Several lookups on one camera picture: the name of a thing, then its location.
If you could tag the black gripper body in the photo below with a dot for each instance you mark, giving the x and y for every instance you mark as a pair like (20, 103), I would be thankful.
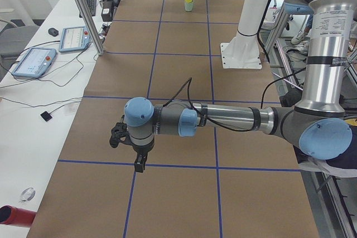
(141, 151)

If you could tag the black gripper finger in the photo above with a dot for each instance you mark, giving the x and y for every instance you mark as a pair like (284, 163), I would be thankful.
(143, 163)
(138, 164)

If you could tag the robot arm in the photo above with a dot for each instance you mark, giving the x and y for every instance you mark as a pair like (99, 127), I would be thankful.
(315, 125)

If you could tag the green plastic cup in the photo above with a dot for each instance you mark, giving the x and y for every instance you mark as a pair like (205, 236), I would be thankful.
(188, 6)

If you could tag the black box with label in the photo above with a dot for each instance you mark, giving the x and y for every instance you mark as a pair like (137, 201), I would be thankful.
(107, 11)

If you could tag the black keyboard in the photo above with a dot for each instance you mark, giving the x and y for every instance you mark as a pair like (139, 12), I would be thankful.
(92, 6)

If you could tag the small black square device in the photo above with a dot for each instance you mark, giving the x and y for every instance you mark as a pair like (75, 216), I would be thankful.
(46, 116)

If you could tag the clear tape roll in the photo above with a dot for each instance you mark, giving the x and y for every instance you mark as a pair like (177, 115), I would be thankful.
(27, 195)

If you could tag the far teach pendant tablet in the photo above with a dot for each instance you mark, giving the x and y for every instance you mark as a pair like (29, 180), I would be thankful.
(74, 39)

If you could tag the teach pendant tablet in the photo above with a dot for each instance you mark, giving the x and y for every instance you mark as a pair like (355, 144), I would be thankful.
(35, 62)
(74, 39)

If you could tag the near teach pendant tablet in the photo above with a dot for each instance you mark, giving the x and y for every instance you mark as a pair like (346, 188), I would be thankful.
(35, 62)

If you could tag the red cylinder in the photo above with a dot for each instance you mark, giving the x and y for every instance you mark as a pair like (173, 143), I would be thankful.
(14, 216)

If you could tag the black computer mouse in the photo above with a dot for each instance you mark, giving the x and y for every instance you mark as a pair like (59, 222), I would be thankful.
(53, 32)

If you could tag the grey office chair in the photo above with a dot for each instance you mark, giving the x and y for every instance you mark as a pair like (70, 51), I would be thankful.
(14, 41)

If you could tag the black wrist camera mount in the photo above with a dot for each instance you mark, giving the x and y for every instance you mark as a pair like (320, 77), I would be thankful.
(119, 134)

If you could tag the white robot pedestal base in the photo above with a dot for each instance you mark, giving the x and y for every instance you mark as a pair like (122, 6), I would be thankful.
(242, 52)

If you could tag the aluminium frame post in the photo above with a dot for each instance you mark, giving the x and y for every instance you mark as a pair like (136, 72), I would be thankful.
(84, 11)

